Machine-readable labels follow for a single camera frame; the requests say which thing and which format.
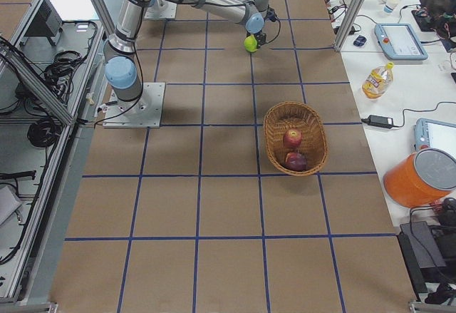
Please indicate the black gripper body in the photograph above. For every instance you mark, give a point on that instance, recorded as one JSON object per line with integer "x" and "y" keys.
{"x": 261, "y": 37}

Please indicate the green apple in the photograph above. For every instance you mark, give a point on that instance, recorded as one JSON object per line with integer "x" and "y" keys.
{"x": 250, "y": 44}

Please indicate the dark red apple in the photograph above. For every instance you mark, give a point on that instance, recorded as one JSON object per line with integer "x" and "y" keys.
{"x": 292, "y": 138}

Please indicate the red yellow apple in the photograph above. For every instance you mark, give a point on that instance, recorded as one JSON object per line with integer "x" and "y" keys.
{"x": 295, "y": 161}

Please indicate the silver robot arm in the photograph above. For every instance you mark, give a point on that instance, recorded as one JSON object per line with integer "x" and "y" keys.
{"x": 124, "y": 73}

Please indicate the woven wicker basket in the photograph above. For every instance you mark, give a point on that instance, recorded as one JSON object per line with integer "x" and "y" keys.
{"x": 292, "y": 114}

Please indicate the dark blue computer mouse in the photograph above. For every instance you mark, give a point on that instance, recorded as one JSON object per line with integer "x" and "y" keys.
{"x": 360, "y": 41}

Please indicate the orange juice bottle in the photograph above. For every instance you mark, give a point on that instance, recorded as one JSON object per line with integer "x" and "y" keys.
{"x": 378, "y": 81}

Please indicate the paper cup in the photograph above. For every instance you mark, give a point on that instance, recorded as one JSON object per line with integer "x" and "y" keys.
{"x": 390, "y": 6}

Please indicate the far blue teach pendant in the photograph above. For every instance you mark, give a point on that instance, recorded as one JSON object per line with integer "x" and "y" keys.
{"x": 399, "y": 42}

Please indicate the blue teach pendant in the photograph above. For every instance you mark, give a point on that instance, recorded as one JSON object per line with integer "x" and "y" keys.
{"x": 399, "y": 42}
{"x": 435, "y": 134}

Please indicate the black power adapter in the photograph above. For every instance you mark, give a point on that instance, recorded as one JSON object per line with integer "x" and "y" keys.
{"x": 378, "y": 121}

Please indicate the near blue teach pendant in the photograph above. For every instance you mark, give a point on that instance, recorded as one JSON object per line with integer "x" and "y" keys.
{"x": 435, "y": 134}

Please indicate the orange bucket with grey lid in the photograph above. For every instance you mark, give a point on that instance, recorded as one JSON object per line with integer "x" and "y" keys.
{"x": 422, "y": 178}

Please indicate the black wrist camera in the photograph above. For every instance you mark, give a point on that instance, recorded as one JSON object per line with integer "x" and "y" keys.
{"x": 271, "y": 15}

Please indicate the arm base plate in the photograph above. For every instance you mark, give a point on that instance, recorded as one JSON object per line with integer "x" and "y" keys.
{"x": 146, "y": 113}
{"x": 161, "y": 10}

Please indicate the aluminium frame post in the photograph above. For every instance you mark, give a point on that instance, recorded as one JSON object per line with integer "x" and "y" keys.
{"x": 351, "y": 10}

